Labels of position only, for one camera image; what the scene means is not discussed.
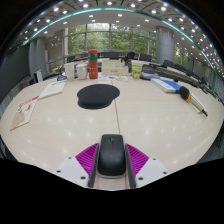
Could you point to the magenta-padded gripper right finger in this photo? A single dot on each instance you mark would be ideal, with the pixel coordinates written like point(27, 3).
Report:
point(136, 158)

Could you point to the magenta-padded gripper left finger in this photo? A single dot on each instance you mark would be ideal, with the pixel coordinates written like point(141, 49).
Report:
point(87, 158)

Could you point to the black computer mouse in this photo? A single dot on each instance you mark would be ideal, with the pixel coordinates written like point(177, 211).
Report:
point(111, 155)

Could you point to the black mouse pad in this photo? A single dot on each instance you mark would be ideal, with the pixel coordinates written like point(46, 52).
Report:
point(97, 96)

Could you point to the red and white leaflet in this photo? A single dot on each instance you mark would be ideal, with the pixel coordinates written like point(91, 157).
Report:
point(24, 112)

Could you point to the blue and white book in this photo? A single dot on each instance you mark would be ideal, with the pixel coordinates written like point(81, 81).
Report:
point(166, 85)

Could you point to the black handheld microphone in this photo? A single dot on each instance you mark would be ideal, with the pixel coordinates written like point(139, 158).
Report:
point(184, 92)

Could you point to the colourful sticker sheet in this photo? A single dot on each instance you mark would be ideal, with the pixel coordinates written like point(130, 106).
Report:
point(115, 78)

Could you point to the dark flat case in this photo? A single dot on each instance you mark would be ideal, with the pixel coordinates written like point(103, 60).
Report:
point(149, 75)

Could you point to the white lidded mug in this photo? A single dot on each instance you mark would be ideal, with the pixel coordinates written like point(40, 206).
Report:
point(81, 72)

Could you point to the green paper cup with straw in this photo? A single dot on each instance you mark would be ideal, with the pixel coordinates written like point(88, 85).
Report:
point(137, 70)

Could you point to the white paper cup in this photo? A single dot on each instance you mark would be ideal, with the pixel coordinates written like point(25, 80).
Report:
point(69, 72)

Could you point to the white cardboard box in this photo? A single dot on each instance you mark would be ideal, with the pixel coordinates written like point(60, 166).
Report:
point(114, 68)

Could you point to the red thermos bottle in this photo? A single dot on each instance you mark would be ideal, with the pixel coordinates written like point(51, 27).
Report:
point(93, 65)

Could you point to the dark office chairs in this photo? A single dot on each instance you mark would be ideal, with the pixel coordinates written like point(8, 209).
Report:
point(168, 63)

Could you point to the ceiling lights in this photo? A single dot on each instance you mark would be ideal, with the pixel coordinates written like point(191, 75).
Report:
point(120, 15)

